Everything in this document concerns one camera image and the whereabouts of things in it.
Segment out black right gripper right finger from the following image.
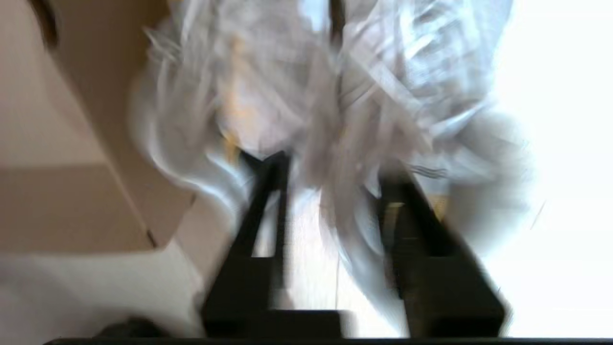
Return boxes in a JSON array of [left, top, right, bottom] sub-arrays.
[[381, 168, 509, 337]]

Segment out white mesh sneaker orange tongue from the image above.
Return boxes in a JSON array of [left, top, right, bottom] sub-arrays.
[[129, 0, 345, 221]]

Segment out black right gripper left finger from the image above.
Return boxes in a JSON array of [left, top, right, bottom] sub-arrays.
[[201, 151, 345, 337]]

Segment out brown cardboard shoe box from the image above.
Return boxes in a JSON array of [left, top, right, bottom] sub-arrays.
[[0, 0, 197, 254]]

